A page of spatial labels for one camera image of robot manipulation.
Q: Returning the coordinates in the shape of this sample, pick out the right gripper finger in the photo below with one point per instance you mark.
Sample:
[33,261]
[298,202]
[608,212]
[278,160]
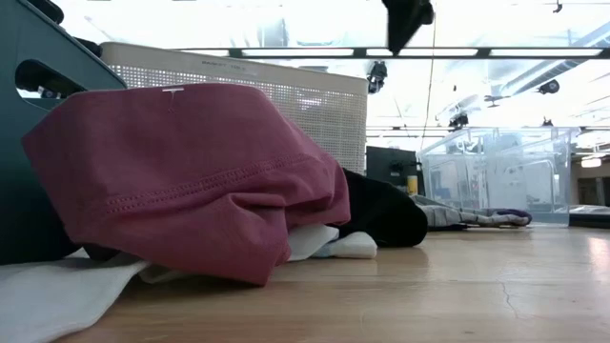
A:
[393,35]
[405,33]

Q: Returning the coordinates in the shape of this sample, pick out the white perforated plastic basket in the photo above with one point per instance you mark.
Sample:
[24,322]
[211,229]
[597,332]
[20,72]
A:
[286,76]

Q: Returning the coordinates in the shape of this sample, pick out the grey cloth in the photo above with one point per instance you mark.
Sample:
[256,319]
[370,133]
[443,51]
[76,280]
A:
[441,214]

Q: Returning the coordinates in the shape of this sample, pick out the maroon cloth garment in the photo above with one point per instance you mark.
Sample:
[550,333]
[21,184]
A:
[190,181]

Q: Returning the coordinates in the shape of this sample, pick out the black horizontal overhead bar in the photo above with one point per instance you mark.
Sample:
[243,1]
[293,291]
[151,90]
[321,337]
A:
[359,52]

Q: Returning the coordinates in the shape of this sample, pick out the black ceiling spotlight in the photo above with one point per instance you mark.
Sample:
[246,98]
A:
[377,76]
[550,86]
[458,120]

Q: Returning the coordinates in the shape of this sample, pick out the black monitor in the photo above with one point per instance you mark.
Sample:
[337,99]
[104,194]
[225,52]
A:
[388,167]

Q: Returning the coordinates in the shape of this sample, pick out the small yellow container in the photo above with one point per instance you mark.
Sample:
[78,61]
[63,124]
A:
[412,186]

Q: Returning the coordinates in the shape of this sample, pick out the clear plastic storage bin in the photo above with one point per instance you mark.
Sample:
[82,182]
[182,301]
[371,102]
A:
[500,176]

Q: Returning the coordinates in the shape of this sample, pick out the black fuzzy cloth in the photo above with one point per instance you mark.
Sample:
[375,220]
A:
[381,214]

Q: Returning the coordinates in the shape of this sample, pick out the small folded white cloth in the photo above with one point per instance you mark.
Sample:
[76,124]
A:
[355,247]

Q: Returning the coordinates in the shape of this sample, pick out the crumpled white cloth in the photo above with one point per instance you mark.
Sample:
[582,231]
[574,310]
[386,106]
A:
[310,240]

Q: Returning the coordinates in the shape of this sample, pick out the glowing ceiling lamp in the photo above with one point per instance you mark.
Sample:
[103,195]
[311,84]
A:
[591,162]

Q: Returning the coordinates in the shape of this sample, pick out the teal plastic bin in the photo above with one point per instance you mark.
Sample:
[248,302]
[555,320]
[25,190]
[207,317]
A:
[47,43]

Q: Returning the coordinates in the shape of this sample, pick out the long white cloth strip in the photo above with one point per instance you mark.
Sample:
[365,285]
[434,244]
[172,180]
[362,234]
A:
[47,295]

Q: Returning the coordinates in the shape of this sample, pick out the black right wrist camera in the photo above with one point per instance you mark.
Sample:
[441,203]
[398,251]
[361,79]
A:
[427,14]

